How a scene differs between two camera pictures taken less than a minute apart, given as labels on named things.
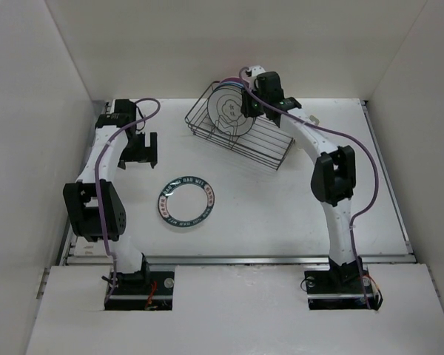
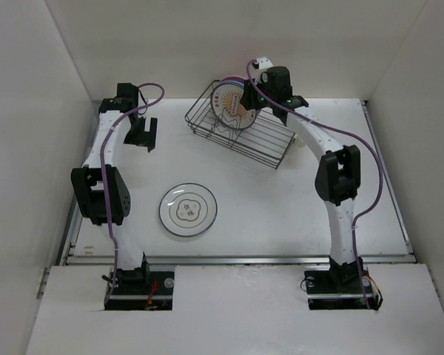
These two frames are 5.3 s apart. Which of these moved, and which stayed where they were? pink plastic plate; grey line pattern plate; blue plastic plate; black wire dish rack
Moved: grey line pattern plate
Stayed: black wire dish rack; pink plastic plate; blue plastic plate
